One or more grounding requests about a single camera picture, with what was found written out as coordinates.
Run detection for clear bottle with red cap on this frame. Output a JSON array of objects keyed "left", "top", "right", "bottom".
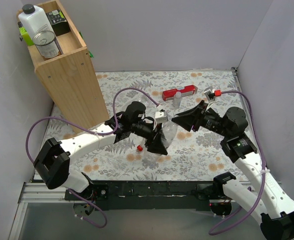
[{"left": 136, "top": 138, "right": 161, "bottom": 162}]

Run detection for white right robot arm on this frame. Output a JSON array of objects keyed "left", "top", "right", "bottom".
[{"left": 172, "top": 101, "right": 294, "bottom": 240}]

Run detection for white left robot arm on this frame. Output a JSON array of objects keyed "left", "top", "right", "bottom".
[{"left": 33, "top": 101, "right": 168, "bottom": 200}]

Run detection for small white bottle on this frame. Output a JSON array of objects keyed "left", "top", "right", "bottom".
[{"left": 172, "top": 91, "right": 182, "bottom": 109}]

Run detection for clear bottle with white cap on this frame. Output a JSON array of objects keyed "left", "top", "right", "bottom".
[{"left": 115, "top": 94, "right": 153, "bottom": 119}]

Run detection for red rectangular box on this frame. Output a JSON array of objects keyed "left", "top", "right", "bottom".
[{"left": 162, "top": 85, "right": 198, "bottom": 101}]

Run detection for floral patterned table mat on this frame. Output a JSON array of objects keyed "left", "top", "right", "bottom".
[{"left": 33, "top": 69, "right": 255, "bottom": 182}]

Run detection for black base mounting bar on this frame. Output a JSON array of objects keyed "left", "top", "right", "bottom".
[{"left": 64, "top": 180, "right": 234, "bottom": 211}]

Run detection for wooden shelf box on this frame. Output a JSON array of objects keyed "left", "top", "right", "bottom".
[{"left": 28, "top": 0, "right": 109, "bottom": 129}]

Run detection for metal tin can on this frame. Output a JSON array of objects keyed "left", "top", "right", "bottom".
[{"left": 32, "top": 30, "right": 61, "bottom": 60}]

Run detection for black electronic device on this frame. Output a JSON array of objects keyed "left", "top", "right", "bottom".
[{"left": 46, "top": 9, "right": 70, "bottom": 36}]

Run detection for green object behind shelf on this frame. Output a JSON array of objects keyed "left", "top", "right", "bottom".
[{"left": 17, "top": 21, "right": 34, "bottom": 46}]

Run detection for white jug with grey cap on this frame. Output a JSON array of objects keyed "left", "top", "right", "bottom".
[{"left": 18, "top": 4, "right": 56, "bottom": 39}]

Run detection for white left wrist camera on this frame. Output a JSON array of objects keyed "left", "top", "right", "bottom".
[{"left": 155, "top": 110, "right": 168, "bottom": 125}]

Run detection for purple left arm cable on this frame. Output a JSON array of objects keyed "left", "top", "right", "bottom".
[{"left": 26, "top": 87, "right": 161, "bottom": 229}]

